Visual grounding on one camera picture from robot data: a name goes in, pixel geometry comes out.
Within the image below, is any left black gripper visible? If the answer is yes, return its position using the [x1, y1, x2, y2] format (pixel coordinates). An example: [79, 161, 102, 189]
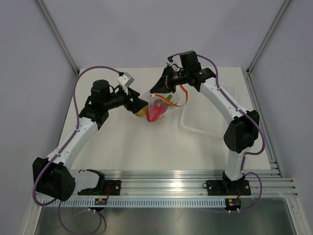
[104, 86, 148, 114]

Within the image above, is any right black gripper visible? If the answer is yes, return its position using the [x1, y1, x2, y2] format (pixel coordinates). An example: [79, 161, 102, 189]
[151, 66, 190, 94]

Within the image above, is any yellow green mango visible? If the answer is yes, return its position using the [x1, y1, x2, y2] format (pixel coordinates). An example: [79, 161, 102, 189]
[135, 106, 148, 117]

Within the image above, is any clear zip bag orange zipper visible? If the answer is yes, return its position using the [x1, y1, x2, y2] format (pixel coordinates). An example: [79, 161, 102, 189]
[142, 85, 188, 122]

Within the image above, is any pink dragon fruit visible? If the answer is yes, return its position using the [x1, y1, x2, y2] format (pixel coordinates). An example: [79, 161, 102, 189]
[146, 96, 174, 122]

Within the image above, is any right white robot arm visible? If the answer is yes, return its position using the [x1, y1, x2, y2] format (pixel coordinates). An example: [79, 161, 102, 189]
[150, 50, 264, 194]

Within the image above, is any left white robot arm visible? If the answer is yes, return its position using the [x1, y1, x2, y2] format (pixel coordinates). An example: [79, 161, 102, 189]
[32, 74, 148, 206]

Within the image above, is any left small circuit board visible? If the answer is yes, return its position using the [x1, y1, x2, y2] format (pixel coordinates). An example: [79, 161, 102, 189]
[94, 198, 108, 206]

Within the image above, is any small circuit board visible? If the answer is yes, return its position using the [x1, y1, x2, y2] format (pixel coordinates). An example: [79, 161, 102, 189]
[225, 198, 242, 210]
[94, 198, 108, 206]

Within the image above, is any right small circuit board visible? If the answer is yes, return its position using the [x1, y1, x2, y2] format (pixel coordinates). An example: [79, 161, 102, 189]
[225, 198, 242, 210]

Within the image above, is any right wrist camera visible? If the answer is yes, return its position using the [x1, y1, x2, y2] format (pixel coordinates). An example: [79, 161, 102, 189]
[166, 58, 180, 71]

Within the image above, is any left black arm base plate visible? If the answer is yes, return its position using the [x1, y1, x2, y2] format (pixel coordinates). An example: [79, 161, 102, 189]
[77, 179, 121, 196]

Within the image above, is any white slotted cable duct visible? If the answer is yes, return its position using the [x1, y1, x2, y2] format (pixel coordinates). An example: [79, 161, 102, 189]
[43, 197, 227, 208]

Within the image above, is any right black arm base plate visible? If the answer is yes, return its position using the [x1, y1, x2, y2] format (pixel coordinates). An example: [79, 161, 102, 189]
[202, 180, 251, 196]

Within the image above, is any left aluminium frame post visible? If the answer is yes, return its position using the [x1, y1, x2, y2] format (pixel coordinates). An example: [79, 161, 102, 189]
[34, 0, 79, 76]

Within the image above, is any aluminium frame post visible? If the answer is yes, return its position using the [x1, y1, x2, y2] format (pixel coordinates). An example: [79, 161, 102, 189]
[246, 0, 293, 75]
[34, 0, 79, 76]

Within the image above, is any aluminium mounting rail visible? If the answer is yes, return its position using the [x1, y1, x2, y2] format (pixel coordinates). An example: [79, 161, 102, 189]
[33, 170, 299, 198]

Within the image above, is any right aluminium frame post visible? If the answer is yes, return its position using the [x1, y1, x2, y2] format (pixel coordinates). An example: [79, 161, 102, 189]
[246, 0, 293, 75]

